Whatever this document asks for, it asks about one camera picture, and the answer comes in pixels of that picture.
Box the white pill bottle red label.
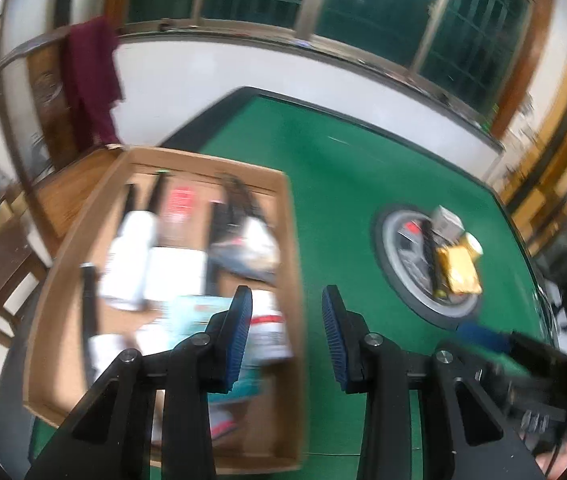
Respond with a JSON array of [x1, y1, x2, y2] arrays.
[[248, 289, 293, 364]]

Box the black slim stick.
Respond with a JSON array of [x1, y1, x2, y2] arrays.
[[423, 219, 447, 297]]

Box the cardboard box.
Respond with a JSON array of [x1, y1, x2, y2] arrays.
[[22, 145, 310, 476]]

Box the black tube pink cap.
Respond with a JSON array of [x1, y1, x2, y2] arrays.
[[79, 263, 102, 392]]

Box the wooden chair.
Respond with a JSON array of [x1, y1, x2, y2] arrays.
[[0, 29, 127, 352]]

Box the person's right hand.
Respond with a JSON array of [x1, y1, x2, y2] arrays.
[[535, 435, 567, 480]]

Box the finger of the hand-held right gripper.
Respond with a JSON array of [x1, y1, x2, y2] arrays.
[[492, 374, 567, 424], [456, 322, 567, 377]]

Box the gold black striped door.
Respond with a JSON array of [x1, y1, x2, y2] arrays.
[[502, 59, 567, 252]]

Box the clear plastic box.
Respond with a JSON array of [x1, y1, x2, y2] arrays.
[[430, 204, 465, 241]]

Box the plain white pill bottle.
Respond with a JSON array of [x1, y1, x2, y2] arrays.
[[146, 247, 208, 307]]

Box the white plastic bottle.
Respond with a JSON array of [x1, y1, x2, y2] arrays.
[[100, 209, 160, 312]]

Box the grey red carton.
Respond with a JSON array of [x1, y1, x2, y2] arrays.
[[160, 186, 200, 249]]

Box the green glass window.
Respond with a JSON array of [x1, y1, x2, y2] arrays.
[[58, 0, 537, 112]]

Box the yellow white small jar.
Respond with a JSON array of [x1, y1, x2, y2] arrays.
[[463, 232, 485, 261]]

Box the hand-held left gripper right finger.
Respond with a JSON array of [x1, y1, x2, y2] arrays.
[[322, 285, 547, 480]]

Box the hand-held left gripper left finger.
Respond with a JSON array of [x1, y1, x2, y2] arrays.
[[26, 285, 254, 480]]

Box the maroon cloth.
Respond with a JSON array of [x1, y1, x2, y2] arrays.
[[63, 15, 125, 149]]

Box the cartoon print tissue pack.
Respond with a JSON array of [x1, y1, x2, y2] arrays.
[[162, 294, 237, 343]]

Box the clear bag white contents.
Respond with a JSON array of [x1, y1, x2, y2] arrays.
[[208, 174, 283, 282]]

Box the yellow packet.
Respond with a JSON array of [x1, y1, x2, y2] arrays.
[[435, 244, 483, 295]]

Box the white power adapter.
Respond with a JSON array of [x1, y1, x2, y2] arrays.
[[88, 332, 133, 387]]

